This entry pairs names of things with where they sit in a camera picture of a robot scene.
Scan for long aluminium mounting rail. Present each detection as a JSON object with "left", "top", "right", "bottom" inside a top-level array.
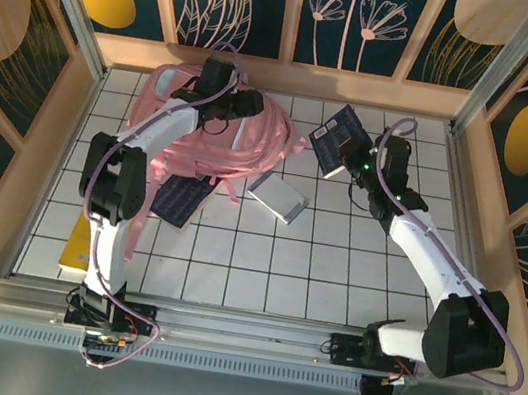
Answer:
[{"left": 0, "top": 267, "right": 516, "bottom": 395}]

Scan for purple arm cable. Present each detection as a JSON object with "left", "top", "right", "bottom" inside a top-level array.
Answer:
[
  {"left": 56, "top": 24, "right": 246, "bottom": 384},
  {"left": 336, "top": 114, "right": 528, "bottom": 395}
]

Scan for teal grid paper notepad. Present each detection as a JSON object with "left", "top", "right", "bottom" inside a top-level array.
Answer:
[{"left": 241, "top": 169, "right": 313, "bottom": 229}]

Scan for slotted metal strip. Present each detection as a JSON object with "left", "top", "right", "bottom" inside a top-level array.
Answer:
[{"left": 0, "top": 318, "right": 364, "bottom": 395}]

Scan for pink school backpack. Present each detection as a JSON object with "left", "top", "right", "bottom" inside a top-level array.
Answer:
[{"left": 104, "top": 56, "right": 318, "bottom": 289}]

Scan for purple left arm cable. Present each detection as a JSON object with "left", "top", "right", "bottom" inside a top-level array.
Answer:
[{"left": 56, "top": 24, "right": 246, "bottom": 384}]

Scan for small circuit board with wires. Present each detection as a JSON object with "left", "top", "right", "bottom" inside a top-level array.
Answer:
[
  {"left": 83, "top": 329, "right": 143, "bottom": 356},
  {"left": 382, "top": 369, "right": 420, "bottom": 390}
]

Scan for dark blue book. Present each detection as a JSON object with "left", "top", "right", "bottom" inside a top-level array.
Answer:
[
  {"left": 301, "top": 98, "right": 376, "bottom": 186},
  {"left": 145, "top": 169, "right": 220, "bottom": 241}
]

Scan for aluminium side rail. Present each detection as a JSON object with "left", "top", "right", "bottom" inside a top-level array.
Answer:
[
  {"left": 1, "top": 56, "right": 110, "bottom": 289},
  {"left": 410, "top": 124, "right": 527, "bottom": 353}
]

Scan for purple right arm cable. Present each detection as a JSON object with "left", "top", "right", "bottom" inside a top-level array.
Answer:
[{"left": 336, "top": 114, "right": 528, "bottom": 395}]

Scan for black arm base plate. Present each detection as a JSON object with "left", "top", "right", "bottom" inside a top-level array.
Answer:
[
  {"left": 325, "top": 330, "right": 423, "bottom": 381},
  {"left": 63, "top": 290, "right": 160, "bottom": 340}
]

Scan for yellow book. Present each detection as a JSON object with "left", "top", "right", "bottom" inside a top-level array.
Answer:
[{"left": 56, "top": 212, "right": 104, "bottom": 280}]

